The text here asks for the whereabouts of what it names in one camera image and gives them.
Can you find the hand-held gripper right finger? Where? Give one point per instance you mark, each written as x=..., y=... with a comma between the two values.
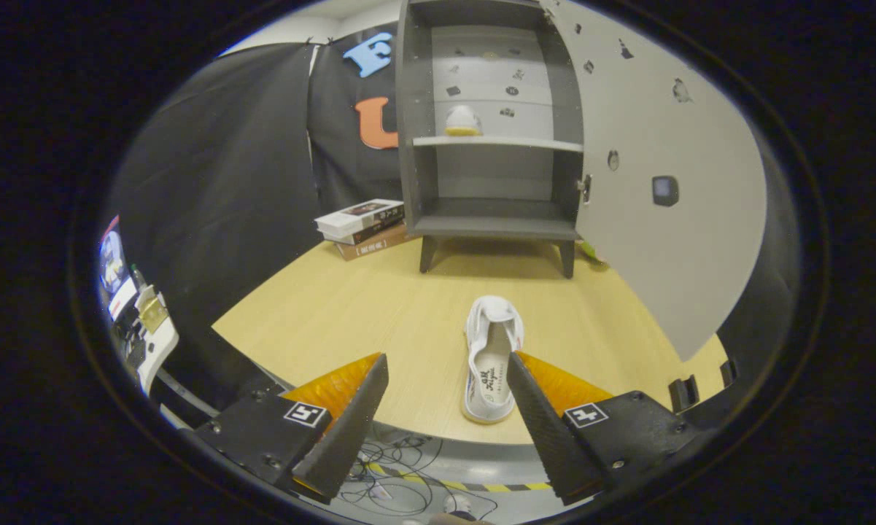
x=543, y=430

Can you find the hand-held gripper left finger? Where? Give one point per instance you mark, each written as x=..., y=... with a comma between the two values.
x=350, y=430

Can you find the white shoe pink trim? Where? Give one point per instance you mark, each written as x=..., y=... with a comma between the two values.
x=490, y=343

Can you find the grey shoe cabinet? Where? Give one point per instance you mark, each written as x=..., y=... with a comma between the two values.
x=492, y=226

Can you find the white shoe yellow sole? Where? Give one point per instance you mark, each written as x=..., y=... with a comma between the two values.
x=463, y=120

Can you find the yellow black floor tape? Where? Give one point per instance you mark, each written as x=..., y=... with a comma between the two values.
x=481, y=486

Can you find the black table clamp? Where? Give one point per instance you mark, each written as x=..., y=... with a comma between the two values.
x=729, y=373
x=682, y=395

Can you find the green plush toy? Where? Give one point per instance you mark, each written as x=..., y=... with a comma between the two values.
x=591, y=252

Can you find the brown cover book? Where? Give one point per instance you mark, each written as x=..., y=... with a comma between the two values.
x=372, y=246

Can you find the dark cover book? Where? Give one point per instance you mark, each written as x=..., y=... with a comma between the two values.
x=383, y=230

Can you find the white side stand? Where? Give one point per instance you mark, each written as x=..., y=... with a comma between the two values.
x=159, y=357

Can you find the white cover book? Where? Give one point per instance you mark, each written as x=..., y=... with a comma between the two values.
x=354, y=216

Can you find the yellow box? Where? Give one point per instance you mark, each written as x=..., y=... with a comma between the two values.
x=152, y=312

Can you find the black backdrop cloth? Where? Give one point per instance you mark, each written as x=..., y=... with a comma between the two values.
x=226, y=182

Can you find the computer monitor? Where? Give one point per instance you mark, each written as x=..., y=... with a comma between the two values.
x=111, y=262

